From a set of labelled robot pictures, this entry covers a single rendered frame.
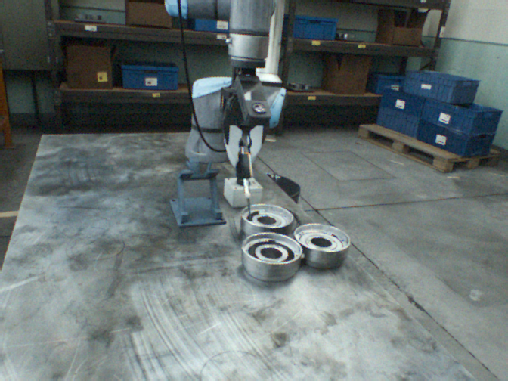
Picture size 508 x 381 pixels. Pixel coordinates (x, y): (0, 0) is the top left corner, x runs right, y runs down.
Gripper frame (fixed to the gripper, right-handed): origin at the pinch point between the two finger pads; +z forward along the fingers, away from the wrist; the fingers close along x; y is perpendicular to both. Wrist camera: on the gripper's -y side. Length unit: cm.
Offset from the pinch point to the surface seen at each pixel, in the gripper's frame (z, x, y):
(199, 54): 18, -76, 389
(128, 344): 13.2, 24.9, -32.1
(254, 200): 11.7, -5.6, 6.0
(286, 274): 11.5, -1.0, -23.8
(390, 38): -14, -281, 347
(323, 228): 9.8, -13.5, -12.7
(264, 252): 11.4, 0.3, -16.7
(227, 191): 10.8, -0.3, 10.0
